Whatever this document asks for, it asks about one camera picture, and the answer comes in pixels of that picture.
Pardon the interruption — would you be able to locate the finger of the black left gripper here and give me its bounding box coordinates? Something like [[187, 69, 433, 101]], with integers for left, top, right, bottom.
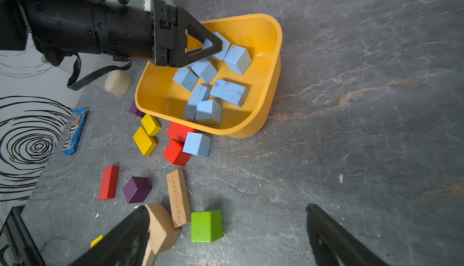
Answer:
[[174, 46, 222, 67], [177, 6, 222, 48]]

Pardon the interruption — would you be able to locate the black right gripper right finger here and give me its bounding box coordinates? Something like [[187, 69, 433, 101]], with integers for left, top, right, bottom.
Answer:
[[306, 203, 387, 266]]

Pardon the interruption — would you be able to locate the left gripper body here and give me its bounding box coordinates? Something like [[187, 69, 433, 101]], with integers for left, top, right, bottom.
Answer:
[[151, 0, 188, 68]]

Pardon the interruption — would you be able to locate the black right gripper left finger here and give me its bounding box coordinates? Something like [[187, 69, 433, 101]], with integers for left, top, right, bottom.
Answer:
[[71, 207, 150, 266]]

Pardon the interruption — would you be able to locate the blue long block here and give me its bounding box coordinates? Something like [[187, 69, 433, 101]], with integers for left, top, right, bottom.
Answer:
[[210, 79, 249, 108]]

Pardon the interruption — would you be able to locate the yellow plastic tub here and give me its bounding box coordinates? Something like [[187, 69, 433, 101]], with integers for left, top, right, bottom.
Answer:
[[135, 14, 283, 139]]

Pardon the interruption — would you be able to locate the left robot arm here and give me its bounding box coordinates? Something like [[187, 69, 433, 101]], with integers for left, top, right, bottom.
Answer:
[[1, 0, 222, 67]]

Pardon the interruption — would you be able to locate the long wooden block upright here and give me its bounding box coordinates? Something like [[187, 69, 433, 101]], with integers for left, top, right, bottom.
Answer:
[[142, 244, 155, 266]]

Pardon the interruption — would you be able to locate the yellow cube block front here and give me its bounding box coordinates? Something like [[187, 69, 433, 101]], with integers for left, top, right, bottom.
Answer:
[[91, 234, 105, 248]]

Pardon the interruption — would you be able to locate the wooden block middle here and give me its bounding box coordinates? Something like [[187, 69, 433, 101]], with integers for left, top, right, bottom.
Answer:
[[145, 203, 181, 255]]

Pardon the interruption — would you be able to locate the purple cube block centre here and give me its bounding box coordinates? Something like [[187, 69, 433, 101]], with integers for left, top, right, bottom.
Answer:
[[123, 177, 152, 203]]

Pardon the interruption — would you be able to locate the purple cube block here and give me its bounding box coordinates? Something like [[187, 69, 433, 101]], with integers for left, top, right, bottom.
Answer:
[[128, 101, 145, 118], [123, 177, 152, 203]]

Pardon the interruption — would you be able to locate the glass jar with rice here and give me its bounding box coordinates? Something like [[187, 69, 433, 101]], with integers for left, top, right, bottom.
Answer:
[[105, 70, 132, 97]]

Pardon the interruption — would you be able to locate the purple cube block upper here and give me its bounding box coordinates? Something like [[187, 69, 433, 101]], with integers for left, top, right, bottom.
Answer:
[[128, 101, 145, 118]]

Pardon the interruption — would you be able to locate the wooden block slanted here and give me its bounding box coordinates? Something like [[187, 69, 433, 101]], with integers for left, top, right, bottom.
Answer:
[[166, 168, 192, 228]]

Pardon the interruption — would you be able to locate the yellow block near purple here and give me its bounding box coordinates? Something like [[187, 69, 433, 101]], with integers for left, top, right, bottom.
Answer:
[[141, 114, 161, 137]]

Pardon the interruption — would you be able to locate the green cube block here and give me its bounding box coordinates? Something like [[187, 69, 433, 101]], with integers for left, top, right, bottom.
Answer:
[[191, 209, 224, 243]]

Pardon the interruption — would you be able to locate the blue block under tub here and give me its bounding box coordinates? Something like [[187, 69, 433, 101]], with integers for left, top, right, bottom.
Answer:
[[182, 133, 211, 157]]

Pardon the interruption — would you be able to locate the blue candy packet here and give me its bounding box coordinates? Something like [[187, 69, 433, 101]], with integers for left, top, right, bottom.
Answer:
[[62, 108, 87, 155]]

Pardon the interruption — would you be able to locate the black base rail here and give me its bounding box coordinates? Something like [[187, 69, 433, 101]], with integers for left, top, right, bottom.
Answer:
[[1, 206, 45, 266]]

